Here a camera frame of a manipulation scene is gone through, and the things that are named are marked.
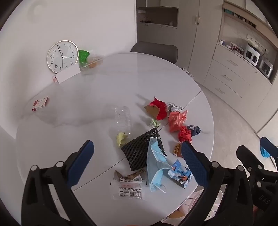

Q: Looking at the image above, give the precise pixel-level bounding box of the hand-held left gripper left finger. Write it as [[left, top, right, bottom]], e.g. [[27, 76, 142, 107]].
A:
[[21, 140, 97, 226]]

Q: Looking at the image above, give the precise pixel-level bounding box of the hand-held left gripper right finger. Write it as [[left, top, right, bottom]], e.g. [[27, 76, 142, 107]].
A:
[[179, 142, 254, 226]]

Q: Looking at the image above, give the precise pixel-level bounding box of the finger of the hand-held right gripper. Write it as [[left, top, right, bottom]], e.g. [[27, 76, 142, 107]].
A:
[[236, 145, 268, 188], [260, 136, 278, 159]]

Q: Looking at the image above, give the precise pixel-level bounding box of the white trash bin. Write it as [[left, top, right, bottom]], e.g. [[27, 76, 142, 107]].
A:
[[178, 189, 223, 221]]

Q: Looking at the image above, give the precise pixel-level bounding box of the brown snack packet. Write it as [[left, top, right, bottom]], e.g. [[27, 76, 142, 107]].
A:
[[110, 169, 146, 200]]

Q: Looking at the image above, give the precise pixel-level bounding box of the black foam net sleeve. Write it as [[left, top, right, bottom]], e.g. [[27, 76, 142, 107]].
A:
[[120, 128, 166, 171]]

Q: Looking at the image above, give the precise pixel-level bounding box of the blue printed carton piece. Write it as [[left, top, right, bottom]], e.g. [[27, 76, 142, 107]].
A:
[[167, 160, 193, 189]]

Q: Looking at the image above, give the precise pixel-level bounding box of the orange brown wrapper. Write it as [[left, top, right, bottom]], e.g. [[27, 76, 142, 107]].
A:
[[173, 142, 185, 158]]

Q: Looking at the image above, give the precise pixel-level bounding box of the red crumpled paper ball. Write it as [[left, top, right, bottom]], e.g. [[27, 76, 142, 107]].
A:
[[178, 126, 193, 143]]

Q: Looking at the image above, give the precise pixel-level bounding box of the dark blue crumpled paper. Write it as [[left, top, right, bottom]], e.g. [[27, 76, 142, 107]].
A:
[[187, 125, 201, 136]]

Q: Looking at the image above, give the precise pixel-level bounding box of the blue face mask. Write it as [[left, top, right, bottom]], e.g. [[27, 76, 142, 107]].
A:
[[146, 137, 174, 193]]

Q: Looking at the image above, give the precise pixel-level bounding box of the red printed wrapper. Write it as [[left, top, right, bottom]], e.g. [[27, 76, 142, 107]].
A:
[[168, 110, 188, 133]]

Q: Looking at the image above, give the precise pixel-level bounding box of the yellow crumpled paper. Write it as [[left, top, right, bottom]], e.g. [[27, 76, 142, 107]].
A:
[[116, 132, 129, 148]]

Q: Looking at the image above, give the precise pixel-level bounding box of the silver foil wrapper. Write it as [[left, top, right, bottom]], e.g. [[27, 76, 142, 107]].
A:
[[166, 102, 183, 113]]

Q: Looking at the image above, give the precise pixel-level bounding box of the clear plastic bottle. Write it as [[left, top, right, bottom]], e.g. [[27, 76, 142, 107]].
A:
[[114, 106, 133, 139]]

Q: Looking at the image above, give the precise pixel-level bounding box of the red and brown paper wrapper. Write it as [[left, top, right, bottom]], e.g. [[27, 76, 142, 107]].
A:
[[144, 95, 169, 120]]

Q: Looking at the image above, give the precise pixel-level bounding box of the red and white small box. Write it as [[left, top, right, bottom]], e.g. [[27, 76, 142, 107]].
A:
[[31, 96, 49, 112]]

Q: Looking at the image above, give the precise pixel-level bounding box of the silver countertop appliance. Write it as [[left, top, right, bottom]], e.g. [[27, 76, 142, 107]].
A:
[[258, 58, 273, 78]]

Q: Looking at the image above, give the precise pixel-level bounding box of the white blank card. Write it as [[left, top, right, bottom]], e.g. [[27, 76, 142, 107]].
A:
[[55, 64, 81, 84]]

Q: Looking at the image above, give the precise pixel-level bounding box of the white countertop oven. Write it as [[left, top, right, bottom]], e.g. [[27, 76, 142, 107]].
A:
[[243, 43, 260, 66]]

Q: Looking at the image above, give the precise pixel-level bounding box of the red and white dish rack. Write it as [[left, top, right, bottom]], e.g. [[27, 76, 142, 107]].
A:
[[226, 42, 244, 55]]

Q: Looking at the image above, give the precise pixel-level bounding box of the clear plastic food bag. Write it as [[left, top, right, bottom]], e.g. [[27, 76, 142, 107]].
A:
[[79, 54, 103, 75]]

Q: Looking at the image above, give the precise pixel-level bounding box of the green plastic wrapper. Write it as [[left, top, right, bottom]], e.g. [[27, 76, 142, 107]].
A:
[[78, 50, 90, 66]]

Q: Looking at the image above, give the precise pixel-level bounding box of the grey upholstered chair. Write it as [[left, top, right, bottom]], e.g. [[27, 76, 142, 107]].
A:
[[130, 41, 178, 64]]

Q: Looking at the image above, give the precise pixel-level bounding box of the beige tall cabinet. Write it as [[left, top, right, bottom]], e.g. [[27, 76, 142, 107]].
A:
[[188, 0, 225, 86]]

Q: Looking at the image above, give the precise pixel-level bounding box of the beige cabinet with open niche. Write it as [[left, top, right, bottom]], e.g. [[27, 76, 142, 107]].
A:
[[136, 0, 197, 70]]

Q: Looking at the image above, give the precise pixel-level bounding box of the round white wall clock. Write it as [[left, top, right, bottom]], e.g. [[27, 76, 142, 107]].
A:
[[46, 40, 79, 74]]

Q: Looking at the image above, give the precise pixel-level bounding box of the beige wall shelf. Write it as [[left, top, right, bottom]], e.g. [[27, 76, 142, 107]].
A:
[[223, 0, 278, 44]]

